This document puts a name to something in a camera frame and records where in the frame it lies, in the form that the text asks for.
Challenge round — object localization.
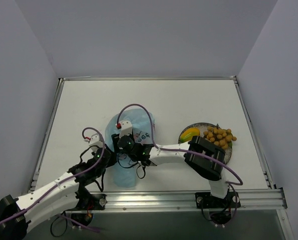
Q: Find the light blue plastic bag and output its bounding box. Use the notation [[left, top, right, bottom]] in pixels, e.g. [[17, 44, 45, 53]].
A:
[[105, 108, 152, 188]]

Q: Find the yellow mango fake fruit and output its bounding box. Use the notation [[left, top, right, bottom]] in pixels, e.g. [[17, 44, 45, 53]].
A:
[[179, 127, 200, 143]]

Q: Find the yellow longan fruit bunch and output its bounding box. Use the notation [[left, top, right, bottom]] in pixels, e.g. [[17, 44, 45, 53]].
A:
[[203, 126, 237, 150]]

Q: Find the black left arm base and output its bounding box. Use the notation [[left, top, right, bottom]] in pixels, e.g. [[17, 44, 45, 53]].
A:
[[70, 193, 107, 227]]

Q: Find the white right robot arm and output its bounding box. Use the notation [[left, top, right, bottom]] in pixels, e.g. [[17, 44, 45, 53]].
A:
[[111, 133, 229, 207]]

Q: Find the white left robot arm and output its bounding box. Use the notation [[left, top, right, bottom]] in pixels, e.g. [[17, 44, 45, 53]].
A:
[[0, 148, 116, 240]]

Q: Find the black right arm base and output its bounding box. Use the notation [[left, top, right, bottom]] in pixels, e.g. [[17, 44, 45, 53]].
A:
[[195, 191, 241, 227]]

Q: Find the grey speckled plate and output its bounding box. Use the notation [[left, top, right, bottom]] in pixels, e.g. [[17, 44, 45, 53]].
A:
[[178, 122, 232, 164]]

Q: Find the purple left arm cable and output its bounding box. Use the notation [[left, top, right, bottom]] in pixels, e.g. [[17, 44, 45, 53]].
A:
[[0, 126, 106, 231]]

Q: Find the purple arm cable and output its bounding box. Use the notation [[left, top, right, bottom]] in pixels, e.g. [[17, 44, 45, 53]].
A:
[[0, 126, 106, 231], [116, 103, 244, 221]]

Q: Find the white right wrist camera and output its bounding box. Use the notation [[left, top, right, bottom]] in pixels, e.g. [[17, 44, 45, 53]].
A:
[[119, 120, 133, 138]]

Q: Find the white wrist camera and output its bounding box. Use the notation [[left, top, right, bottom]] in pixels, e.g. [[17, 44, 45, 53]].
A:
[[119, 120, 133, 138], [89, 133, 103, 148]]

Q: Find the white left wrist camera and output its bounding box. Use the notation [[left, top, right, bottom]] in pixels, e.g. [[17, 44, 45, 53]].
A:
[[89, 133, 103, 148]]

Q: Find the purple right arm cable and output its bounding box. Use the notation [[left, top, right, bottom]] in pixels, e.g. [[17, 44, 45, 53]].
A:
[[116, 103, 244, 221]]

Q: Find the aluminium front rail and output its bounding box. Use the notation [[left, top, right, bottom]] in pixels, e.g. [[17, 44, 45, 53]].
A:
[[91, 189, 287, 214]]

